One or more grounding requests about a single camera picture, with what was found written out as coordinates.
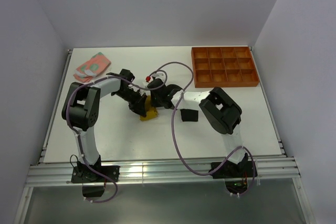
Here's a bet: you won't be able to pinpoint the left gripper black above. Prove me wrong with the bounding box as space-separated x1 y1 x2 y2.
114 88 148 118

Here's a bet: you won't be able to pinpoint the yellow sock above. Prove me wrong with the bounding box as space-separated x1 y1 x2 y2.
140 96 158 122

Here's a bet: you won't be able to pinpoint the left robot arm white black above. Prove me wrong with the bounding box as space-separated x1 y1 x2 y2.
61 69 147 182

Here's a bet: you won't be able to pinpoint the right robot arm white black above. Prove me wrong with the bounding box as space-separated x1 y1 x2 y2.
146 77 247 177

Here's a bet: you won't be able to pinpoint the pink green patterned socks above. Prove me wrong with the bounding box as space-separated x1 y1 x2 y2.
73 52 111 83

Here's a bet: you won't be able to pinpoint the black sock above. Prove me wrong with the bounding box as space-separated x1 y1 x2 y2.
180 109 198 122

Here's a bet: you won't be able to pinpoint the orange compartment tray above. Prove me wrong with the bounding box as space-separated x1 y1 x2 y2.
191 46 259 88

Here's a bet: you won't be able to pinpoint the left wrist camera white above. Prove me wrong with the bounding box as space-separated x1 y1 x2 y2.
139 82 150 95

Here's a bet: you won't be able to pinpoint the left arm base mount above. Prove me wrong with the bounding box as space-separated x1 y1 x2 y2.
69 154 120 203

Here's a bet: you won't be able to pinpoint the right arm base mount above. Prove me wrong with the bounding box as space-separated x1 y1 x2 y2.
211 159 258 195

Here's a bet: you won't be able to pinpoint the aluminium frame rail front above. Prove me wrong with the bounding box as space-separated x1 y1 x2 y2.
25 157 301 187

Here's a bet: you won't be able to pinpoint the aluminium side rail right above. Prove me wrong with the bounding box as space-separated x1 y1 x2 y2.
249 46 287 156

